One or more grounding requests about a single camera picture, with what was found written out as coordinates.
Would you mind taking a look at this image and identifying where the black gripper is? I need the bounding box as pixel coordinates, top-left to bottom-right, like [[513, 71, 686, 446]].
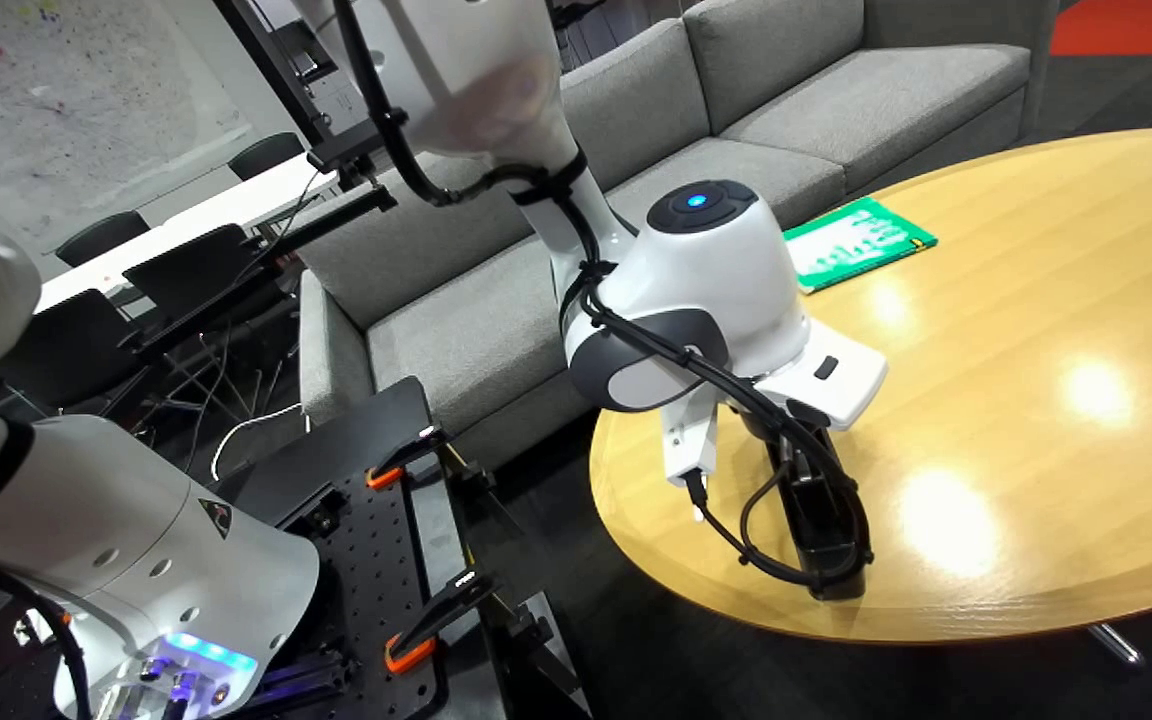
[[782, 427, 871, 598]]

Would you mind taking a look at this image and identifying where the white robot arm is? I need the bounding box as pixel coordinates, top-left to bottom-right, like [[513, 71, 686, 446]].
[[0, 0, 886, 714]]

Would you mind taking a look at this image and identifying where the round wooden table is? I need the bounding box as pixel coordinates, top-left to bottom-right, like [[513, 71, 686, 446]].
[[590, 128, 1152, 645]]

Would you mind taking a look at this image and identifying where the green printed sheet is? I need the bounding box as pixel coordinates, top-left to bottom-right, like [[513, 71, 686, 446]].
[[786, 195, 936, 291]]

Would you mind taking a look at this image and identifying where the grey sofa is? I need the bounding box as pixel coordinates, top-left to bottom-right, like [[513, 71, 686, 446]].
[[297, 0, 1071, 470]]

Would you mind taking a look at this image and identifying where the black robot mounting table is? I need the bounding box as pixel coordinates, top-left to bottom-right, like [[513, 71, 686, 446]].
[[221, 380, 594, 720]]

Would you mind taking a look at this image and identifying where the white desk with chairs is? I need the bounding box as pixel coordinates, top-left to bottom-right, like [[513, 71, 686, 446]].
[[0, 134, 382, 411]]

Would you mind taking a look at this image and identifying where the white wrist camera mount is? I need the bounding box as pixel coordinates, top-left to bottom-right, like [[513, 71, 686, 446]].
[[664, 339, 888, 484]]

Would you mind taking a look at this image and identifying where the orange handled clamp lower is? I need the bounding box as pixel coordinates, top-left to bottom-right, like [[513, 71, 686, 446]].
[[382, 569, 513, 675]]

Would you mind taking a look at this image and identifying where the orange handled clamp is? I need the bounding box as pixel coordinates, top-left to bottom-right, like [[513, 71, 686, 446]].
[[364, 425, 483, 492], [382, 569, 513, 675]]

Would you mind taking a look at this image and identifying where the orange handled clamp upper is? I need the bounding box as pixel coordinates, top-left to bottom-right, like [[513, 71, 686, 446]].
[[364, 425, 483, 492]]

